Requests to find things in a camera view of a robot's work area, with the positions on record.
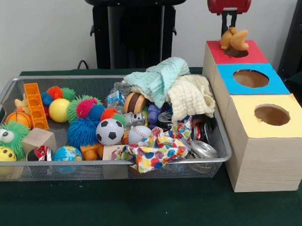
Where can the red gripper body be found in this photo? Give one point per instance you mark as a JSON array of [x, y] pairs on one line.
[[229, 3]]

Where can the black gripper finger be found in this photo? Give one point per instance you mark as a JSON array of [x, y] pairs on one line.
[[233, 19], [224, 24]]

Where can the brown teddy bear plush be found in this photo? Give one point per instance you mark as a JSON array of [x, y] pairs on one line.
[[237, 40]]

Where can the cream waffle cloth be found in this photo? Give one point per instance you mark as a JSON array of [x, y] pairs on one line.
[[190, 96]]

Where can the light blue waffle cloth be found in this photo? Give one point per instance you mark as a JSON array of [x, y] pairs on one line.
[[162, 80]]

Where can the multicolour spiky caterpillar toy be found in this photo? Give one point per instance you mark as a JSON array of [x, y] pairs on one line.
[[88, 107]]

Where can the orange plastic tray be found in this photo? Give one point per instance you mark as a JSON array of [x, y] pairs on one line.
[[36, 107]]

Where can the wooden box with three holes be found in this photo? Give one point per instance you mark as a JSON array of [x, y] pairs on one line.
[[267, 163]]

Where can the clear mesh bin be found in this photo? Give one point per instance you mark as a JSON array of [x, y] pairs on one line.
[[192, 169]]

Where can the white baseball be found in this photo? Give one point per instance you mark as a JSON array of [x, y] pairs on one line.
[[139, 134]]

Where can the colourful spotted cloth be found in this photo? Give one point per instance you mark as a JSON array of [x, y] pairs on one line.
[[152, 155]]

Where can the black and white soccer ball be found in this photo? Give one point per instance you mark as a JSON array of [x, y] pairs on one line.
[[110, 131]]

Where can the large blue spiky ball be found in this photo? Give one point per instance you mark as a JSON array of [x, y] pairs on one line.
[[82, 132]]

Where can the plain yellow ball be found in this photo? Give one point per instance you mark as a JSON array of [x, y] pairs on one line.
[[58, 110]]

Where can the dark green table cloth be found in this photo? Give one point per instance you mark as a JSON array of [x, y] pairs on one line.
[[119, 205]]

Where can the green googly-eyed puffer ball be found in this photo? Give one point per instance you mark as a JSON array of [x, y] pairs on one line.
[[8, 137]]

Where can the black furniture frame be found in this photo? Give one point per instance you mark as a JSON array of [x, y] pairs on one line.
[[294, 38]]

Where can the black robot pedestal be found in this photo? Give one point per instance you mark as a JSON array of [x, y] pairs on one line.
[[138, 44]]

